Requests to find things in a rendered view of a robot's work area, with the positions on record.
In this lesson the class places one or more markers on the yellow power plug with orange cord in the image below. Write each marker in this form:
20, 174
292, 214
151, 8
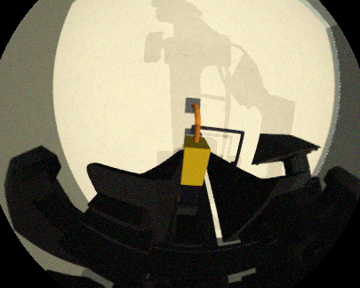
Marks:
196, 154

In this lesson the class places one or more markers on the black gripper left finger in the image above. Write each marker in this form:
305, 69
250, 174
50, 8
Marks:
155, 189

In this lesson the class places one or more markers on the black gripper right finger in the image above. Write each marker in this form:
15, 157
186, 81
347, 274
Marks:
240, 196

